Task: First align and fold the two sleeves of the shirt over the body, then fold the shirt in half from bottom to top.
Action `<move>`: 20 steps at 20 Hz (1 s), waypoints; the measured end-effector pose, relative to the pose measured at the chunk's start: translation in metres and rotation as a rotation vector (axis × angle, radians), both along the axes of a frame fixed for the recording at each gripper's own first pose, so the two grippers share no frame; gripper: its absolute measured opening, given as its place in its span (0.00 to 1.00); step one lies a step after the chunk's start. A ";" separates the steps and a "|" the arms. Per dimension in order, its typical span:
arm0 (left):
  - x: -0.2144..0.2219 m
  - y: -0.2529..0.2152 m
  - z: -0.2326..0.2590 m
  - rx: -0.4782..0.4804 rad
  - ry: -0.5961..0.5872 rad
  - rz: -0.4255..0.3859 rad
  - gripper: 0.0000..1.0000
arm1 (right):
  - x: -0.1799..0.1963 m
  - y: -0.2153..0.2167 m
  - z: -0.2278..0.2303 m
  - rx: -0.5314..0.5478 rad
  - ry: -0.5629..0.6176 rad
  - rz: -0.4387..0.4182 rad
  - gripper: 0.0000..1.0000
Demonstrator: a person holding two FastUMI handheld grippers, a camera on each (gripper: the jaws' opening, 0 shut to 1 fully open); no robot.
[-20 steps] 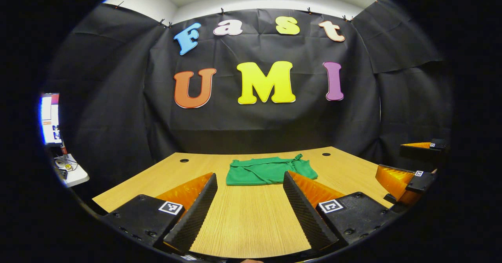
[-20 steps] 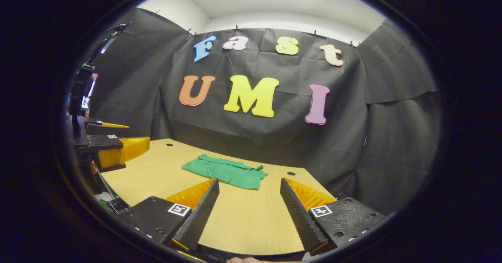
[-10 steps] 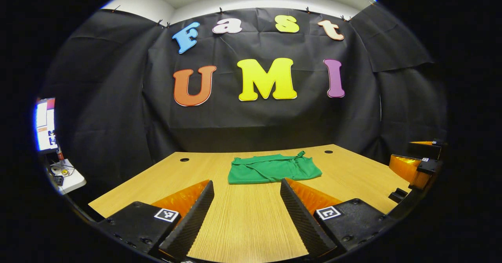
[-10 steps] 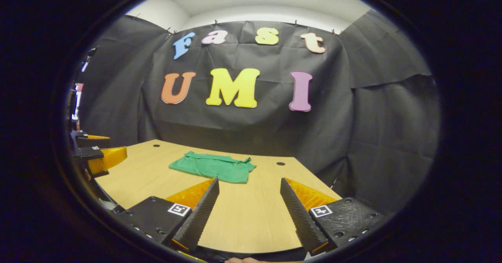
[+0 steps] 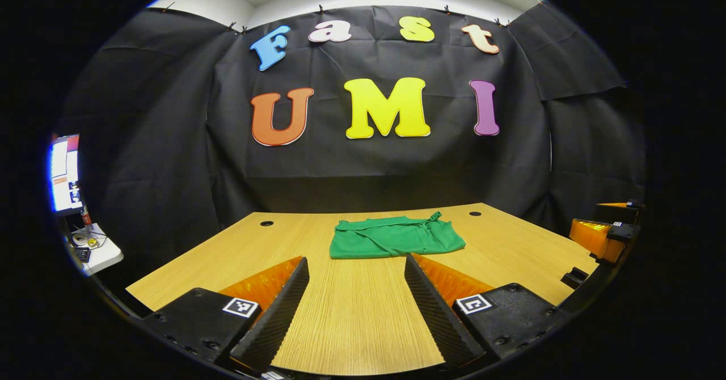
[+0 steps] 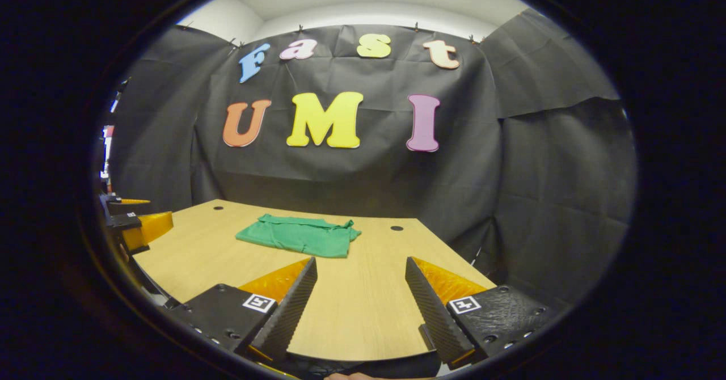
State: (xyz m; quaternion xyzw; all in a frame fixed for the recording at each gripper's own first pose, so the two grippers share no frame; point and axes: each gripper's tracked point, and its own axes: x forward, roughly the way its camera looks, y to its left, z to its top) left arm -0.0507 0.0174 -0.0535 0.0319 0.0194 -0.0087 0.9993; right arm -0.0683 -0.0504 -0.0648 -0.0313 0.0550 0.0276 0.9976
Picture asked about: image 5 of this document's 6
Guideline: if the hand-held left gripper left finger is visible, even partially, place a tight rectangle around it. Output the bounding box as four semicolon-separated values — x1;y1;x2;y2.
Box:
141;255;311;374

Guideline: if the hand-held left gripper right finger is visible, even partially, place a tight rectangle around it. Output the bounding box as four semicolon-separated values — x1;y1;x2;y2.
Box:
404;253;572;370

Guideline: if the green T-shirt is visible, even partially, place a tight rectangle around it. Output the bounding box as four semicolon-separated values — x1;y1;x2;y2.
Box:
329;212;467;260

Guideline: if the black backdrop cloth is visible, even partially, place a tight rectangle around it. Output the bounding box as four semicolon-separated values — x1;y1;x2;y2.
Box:
57;0;647;290

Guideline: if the white side table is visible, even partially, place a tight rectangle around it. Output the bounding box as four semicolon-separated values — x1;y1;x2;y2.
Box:
67;223;124;276

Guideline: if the computer monitor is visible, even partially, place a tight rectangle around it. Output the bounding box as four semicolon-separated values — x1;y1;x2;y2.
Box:
49;134;83;215

